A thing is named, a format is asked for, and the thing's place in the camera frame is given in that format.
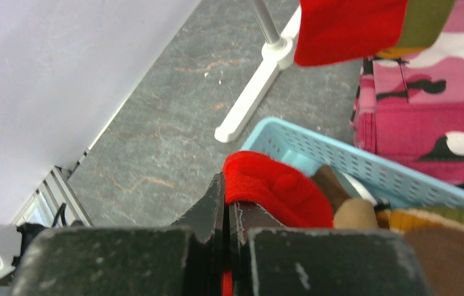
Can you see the pink camouflage cloth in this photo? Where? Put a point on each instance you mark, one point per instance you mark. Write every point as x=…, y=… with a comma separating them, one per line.
x=411, y=110

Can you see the red sock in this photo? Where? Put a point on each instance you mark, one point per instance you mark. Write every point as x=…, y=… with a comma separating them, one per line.
x=283, y=191
x=334, y=31

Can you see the striped olive cream sock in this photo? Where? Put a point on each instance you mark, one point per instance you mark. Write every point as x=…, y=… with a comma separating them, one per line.
x=404, y=220

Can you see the light blue plastic basket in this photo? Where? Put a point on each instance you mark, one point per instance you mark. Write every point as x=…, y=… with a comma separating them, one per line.
x=307, y=150

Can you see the dark brown sock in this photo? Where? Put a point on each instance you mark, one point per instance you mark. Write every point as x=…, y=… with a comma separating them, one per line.
x=441, y=254
x=329, y=184

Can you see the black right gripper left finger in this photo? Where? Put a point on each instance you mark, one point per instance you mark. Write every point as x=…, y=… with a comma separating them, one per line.
x=183, y=258

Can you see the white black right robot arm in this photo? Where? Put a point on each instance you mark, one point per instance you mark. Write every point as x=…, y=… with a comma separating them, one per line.
x=210, y=250

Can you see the white drying rack stand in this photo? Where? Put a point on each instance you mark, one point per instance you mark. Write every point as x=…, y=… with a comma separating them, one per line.
x=277, y=55

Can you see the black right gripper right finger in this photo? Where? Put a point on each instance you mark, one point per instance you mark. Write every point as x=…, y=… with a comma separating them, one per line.
x=270, y=259

